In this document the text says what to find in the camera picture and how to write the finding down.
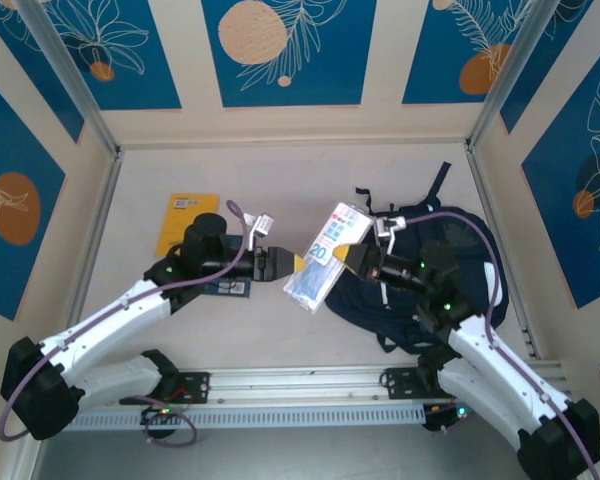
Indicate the yellow book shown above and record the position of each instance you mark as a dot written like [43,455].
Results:
[180,225]

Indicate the clear ruler set package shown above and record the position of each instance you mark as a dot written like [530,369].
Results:
[345,220]

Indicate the navy blue backpack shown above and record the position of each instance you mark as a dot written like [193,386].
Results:
[470,230]

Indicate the navy book with barcode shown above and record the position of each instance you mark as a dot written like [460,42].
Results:
[230,289]

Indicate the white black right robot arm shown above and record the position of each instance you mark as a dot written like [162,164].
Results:
[495,360]

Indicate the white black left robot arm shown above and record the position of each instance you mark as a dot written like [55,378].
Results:
[105,315]

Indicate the controller board with LED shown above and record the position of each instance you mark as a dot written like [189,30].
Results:
[162,412]
[460,412]

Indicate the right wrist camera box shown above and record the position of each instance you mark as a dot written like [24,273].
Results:
[387,230]

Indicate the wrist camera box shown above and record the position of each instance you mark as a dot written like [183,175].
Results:
[262,225]
[387,230]

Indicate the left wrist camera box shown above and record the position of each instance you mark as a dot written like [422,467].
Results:
[262,225]

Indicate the aluminium side rail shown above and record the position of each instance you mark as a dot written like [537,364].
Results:
[99,225]
[480,185]

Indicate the aluminium back rail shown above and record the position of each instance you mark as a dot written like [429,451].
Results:
[280,145]

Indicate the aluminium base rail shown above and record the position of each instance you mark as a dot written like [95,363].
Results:
[300,382]

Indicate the aluminium frame post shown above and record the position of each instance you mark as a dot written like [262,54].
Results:
[68,65]
[523,65]

